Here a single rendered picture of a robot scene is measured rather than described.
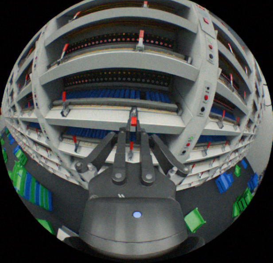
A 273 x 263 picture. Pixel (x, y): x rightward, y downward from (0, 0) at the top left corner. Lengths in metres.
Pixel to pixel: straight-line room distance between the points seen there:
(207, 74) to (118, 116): 0.32
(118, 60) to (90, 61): 0.08
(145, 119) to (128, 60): 0.18
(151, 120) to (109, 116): 0.13
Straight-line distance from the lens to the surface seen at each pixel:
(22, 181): 1.09
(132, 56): 0.24
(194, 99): 0.30
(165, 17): 0.35
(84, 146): 0.46
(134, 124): 0.20
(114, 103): 0.31
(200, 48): 0.33
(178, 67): 0.27
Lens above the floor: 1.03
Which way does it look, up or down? 31 degrees down
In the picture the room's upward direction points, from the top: 6 degrees clockwise
